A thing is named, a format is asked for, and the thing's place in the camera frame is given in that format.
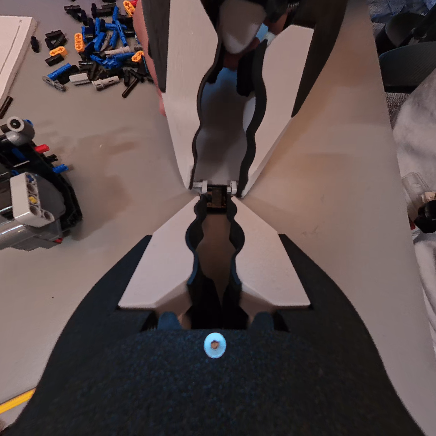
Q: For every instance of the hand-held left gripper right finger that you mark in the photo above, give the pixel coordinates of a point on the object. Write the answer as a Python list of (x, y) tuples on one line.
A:
[(269, 269)]

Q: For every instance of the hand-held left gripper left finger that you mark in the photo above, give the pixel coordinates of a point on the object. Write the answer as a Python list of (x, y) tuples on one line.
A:
[(160, 269)]

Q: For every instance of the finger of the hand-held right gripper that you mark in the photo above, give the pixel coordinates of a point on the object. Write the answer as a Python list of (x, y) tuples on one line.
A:
[(279, 75), (184, 68)]

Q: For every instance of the pile of blue black lego pins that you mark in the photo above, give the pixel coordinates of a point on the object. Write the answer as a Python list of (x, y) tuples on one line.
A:
[(102, 44)]

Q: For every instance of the small black grey lego assembly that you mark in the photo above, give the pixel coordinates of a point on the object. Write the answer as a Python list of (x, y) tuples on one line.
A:
[(216, 201)]

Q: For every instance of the grey black lego chassis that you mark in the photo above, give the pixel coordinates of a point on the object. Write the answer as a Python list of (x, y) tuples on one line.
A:
[(37, 204)]

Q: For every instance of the lego instruction booklet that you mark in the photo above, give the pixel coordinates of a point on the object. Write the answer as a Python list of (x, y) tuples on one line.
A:
[(13, 44)]

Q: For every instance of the long black lego axle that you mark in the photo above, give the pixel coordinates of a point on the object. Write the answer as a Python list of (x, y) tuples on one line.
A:
[(6, 106)]

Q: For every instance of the person's right hand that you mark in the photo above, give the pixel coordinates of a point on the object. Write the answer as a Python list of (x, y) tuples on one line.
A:
[(139, 34)]

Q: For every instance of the black office chair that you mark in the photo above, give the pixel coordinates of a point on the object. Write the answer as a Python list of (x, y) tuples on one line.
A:
[(408, 64)]

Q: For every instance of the person's light grey trousers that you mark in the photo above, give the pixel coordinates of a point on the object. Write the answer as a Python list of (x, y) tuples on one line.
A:
[(415, 143)]

